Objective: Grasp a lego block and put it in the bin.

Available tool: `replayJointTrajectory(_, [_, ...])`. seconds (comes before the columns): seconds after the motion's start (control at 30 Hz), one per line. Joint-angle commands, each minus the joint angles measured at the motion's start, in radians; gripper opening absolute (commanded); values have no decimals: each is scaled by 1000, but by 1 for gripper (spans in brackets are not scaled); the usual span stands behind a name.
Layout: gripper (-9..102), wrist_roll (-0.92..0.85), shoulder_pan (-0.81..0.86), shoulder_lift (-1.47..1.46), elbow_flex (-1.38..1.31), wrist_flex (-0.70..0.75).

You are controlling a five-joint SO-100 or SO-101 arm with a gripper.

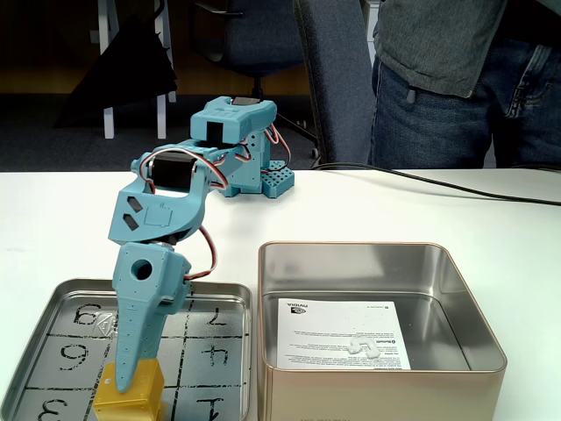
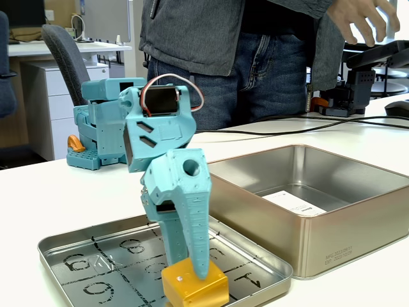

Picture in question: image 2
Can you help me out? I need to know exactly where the blue office chair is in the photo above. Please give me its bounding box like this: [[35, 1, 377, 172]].
[[0, 10, 18, 120]]

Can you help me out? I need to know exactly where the person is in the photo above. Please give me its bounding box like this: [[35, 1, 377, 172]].
[[139, 0, 346, 131]]

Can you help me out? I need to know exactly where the grey partition panel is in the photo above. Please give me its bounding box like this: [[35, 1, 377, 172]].
[[75, 0, 132, 44]]

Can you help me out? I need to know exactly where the black computer mouse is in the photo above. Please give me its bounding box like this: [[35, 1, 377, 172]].
[[383, 99, 409, 118]]

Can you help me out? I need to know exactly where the white desk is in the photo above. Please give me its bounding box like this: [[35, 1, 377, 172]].
[[7, 40, 133, 58]]

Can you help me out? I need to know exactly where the tin lid with numbers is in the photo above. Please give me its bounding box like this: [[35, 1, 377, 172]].
[[37, 213, 294, 307]]

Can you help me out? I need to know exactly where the yellow block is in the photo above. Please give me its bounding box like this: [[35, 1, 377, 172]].
[[161, 257, 230, 307]]

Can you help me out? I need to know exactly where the white paper label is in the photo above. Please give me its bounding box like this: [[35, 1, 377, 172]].
[[261, 190, 328, 218]]

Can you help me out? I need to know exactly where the red white servo cable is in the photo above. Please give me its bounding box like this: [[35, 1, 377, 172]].
[[139, 74, 205, 118]]

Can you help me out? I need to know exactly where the grey office chair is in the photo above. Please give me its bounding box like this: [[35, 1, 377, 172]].
[[41, 24, 92, 107]]

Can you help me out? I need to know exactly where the white drawer cabinet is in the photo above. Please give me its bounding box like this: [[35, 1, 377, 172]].
[[20, 60, 110, 161]]

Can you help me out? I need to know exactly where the long black cable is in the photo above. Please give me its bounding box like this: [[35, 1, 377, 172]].
[[252, 114, 409, 130], [194, 116, 409, 135]]

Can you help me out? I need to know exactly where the square metal tin box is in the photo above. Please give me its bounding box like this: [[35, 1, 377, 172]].
[[206, 144, 409, 281]]

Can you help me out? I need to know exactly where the person's left hand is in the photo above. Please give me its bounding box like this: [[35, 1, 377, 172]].
[[325, 0, 401, 48]]

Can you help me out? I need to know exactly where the orange table clamp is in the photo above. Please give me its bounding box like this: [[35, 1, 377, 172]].
[[66, 134, 87, 154], [311, 97, 330, 112]]

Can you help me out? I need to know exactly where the clear tape piece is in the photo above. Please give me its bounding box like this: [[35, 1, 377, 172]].
[[90, 255, 117, 273]]

